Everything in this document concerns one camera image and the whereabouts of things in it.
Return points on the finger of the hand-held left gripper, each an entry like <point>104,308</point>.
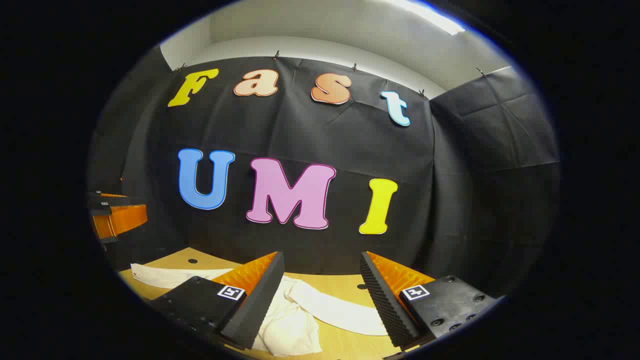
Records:
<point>112,199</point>
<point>125,220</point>

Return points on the cream white garment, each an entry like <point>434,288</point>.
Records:
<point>295,330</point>

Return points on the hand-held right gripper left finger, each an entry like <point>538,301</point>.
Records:
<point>260,300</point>

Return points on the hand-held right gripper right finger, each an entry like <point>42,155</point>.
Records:
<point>385,305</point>

